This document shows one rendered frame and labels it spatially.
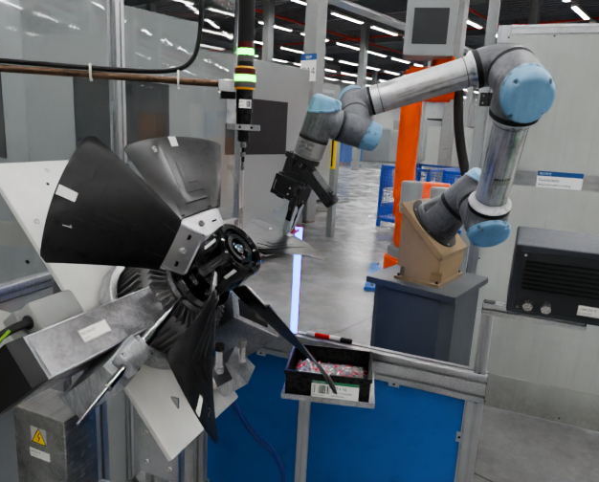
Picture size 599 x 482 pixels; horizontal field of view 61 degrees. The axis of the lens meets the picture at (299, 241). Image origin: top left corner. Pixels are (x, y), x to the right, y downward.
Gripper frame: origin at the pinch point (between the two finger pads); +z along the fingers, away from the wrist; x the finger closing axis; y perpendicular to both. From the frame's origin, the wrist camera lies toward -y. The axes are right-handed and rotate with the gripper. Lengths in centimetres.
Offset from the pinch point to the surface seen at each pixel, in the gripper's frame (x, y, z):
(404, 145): -379, 46, -4
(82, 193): 57, 16, -10
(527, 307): -8, -61, -6
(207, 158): 17.6, 19.0, -13.5
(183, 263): 39.5, 4.9, 2.1
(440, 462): -14, -61, 47
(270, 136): -371, 180, 36
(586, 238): -13, -65, -26
